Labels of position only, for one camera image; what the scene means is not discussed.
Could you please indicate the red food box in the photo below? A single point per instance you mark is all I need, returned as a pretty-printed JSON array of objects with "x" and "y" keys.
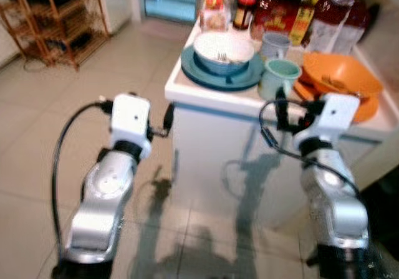
[{"x": 274, "y": 18}]

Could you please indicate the wooden slatted shelf rack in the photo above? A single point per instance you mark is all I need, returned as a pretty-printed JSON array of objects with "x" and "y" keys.
[{"x": 53, "y": 17}]

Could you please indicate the silver metal fork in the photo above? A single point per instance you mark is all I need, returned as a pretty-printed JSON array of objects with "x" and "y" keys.
[
  {"x": 340, "y": 85},
  {"x": 223, "y": 57}
]

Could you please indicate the orange bowl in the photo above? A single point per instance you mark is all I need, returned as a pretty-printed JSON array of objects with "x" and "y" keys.
[{"x": 343, "y": 67}]

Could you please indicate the white and blue bowl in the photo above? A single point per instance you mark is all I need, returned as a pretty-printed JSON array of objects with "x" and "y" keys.
[{"x": 209, "y": 45}]

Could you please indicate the pale green mug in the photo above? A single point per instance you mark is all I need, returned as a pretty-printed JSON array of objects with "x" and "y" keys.
[{"x": 274, "y": 83}]

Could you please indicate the grey mug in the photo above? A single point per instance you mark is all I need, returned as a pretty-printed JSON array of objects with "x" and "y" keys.
[{"x": 274, "y": 45}]

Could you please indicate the orange plate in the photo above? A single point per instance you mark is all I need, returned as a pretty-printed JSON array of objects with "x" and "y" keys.
[{"x": 368, "y": 109}]

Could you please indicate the dark jar with red lid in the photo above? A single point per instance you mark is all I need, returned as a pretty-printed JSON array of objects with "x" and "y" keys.
[{"x": 244, "y": 11}]

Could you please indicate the yellow food packet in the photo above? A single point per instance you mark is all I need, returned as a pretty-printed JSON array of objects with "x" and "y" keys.
[{"x": 302, "y": 25}]

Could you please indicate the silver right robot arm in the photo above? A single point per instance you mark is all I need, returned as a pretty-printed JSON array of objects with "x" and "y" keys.
[{"x": 333, "y": 204}]

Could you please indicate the clear bread bag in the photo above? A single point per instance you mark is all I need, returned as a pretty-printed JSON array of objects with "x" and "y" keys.
[{"x": 215, "y": 11}]

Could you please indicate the white cabinet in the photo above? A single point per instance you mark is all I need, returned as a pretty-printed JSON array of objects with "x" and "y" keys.
[{"x": 212, "y": 142}]

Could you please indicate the teal plate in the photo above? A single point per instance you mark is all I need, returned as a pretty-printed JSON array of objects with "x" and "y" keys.
[{"x": 193, "y": 73}]

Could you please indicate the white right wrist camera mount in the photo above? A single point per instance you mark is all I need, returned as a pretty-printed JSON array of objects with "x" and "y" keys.
[{"x": 330, "y": 117}]

